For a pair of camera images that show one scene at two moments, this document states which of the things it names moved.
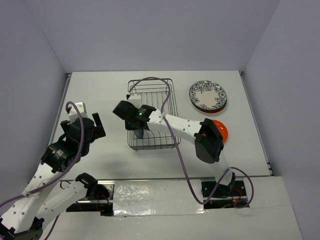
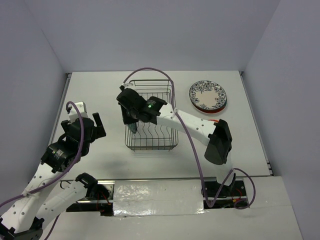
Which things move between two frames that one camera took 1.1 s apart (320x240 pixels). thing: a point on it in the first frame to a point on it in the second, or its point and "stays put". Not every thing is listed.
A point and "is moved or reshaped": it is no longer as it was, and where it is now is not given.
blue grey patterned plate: (139, 132) is moved or reshaped
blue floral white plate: (207, 95) stays put
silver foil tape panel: (159, 197) stays put
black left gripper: (99, 131) stays put
